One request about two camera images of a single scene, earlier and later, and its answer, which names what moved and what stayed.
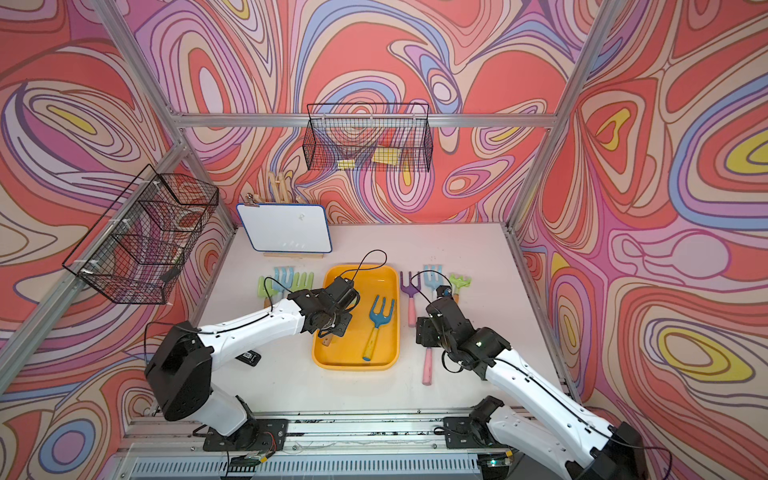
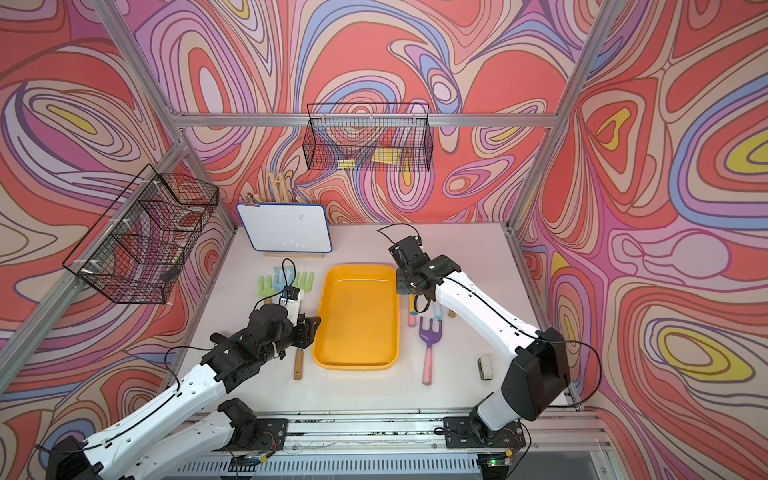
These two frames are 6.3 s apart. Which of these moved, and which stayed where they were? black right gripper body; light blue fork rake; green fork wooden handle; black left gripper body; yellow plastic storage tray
Moved: black left gripper body; black right gripper body
Stayed: yellow plastic storage tray; light blue fork rake; green fork wooden handle
